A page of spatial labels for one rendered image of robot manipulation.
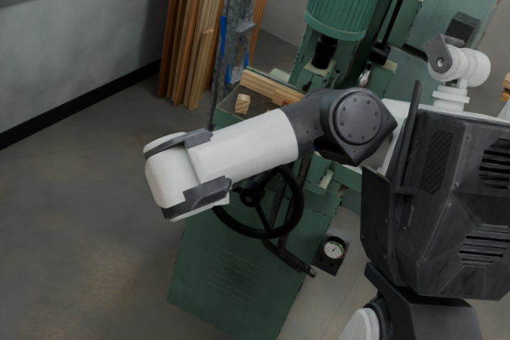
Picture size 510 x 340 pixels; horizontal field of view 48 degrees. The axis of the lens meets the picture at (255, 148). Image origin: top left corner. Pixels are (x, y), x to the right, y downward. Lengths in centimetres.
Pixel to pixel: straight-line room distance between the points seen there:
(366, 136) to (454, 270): 25
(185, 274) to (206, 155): 128
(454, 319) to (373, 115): 38
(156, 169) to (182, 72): 229
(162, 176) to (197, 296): 130
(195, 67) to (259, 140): 232
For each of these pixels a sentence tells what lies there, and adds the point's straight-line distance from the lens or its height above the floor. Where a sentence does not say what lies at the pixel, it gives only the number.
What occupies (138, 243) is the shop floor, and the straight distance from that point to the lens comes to 244.
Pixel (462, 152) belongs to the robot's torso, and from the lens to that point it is 86.
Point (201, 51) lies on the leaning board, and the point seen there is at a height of 38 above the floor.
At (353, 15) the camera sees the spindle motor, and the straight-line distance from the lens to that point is 153.
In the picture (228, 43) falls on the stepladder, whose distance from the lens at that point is 251.
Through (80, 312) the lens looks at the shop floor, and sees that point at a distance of 220.
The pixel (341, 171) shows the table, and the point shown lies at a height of 88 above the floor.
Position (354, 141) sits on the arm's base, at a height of 133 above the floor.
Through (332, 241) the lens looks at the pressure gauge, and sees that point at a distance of 167.
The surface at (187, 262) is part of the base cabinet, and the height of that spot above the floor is 25.
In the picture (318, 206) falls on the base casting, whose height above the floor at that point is 73.
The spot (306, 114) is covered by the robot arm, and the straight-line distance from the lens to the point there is 90.
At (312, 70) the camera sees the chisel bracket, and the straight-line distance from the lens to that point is 164.
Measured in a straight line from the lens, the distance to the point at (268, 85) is 176.
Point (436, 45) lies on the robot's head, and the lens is 103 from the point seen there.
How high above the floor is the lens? 178
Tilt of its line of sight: 35 degrees down
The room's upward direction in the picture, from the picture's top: 18 degrees clockwise
